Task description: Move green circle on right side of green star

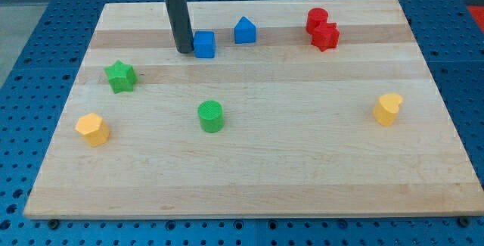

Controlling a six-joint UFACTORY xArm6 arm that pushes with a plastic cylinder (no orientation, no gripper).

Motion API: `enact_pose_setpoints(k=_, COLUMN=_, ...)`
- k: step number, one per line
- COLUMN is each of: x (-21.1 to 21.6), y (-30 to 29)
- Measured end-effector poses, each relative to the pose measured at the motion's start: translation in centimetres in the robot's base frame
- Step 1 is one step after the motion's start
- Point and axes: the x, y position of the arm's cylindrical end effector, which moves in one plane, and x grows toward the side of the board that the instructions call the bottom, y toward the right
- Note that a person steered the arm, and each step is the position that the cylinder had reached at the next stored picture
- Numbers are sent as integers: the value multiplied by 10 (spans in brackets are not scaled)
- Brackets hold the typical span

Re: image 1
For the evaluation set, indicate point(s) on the red cylinder block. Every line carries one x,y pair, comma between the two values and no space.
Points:
315,18

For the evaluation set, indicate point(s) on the red star block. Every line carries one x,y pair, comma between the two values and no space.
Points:
325,36

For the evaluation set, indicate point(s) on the blue pentagon house block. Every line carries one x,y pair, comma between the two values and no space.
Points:
244,31

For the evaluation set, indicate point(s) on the yellow heart block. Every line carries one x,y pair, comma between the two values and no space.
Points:
387,108

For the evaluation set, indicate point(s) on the blue cube block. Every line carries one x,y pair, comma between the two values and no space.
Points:
204,44

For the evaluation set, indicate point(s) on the green star block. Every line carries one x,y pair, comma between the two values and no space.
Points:
121,77

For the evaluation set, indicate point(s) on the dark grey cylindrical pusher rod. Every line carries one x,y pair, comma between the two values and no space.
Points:
180,25

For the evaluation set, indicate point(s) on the light wooden board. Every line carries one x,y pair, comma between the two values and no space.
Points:
299,140

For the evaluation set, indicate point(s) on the green cylinder block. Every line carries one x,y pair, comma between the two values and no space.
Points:
210,115

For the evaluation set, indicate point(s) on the yellow hexagon block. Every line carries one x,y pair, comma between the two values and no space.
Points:
93,129

